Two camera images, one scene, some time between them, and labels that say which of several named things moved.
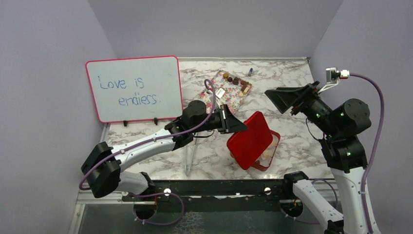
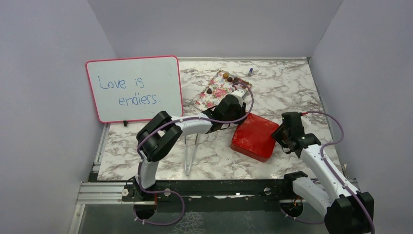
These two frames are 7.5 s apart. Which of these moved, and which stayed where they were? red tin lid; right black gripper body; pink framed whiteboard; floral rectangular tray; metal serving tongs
Moved: red tin lid; right black gripper body
Stayed: metal serving tongs; pink framed whiteboard; floral rectangular tray
